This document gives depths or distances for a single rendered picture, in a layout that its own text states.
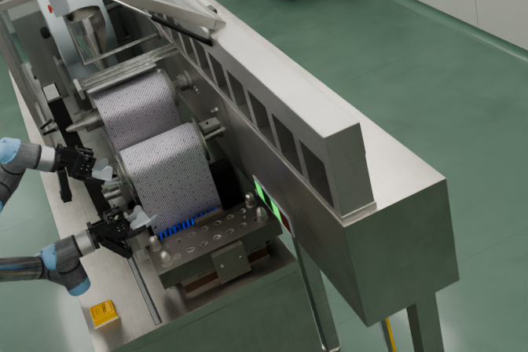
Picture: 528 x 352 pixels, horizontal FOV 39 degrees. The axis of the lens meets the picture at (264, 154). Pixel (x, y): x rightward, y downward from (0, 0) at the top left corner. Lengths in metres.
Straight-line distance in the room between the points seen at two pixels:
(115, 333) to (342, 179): 1.06
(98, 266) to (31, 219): 2.22
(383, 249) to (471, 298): 1.76
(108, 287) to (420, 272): 1.14
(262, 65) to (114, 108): 0.81
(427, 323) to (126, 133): 1.14
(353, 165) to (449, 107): 3.15
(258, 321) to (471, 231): 1.56
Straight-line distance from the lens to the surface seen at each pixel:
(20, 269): 2.39
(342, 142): 1.44
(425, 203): 1.62
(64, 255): 2.32
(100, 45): 2.88
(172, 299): 2.34
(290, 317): 2.44
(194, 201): 2.37
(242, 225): 2.30
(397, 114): 4.62
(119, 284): 2.48
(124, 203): 2.40
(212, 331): 2.35
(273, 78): 1.68
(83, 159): 2.27
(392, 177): 1.64
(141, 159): 2.27
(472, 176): 4.02
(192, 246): 2.29
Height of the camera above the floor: 2.41
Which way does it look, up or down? 32 degrees down
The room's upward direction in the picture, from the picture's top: 16 degrees counter-clockwise
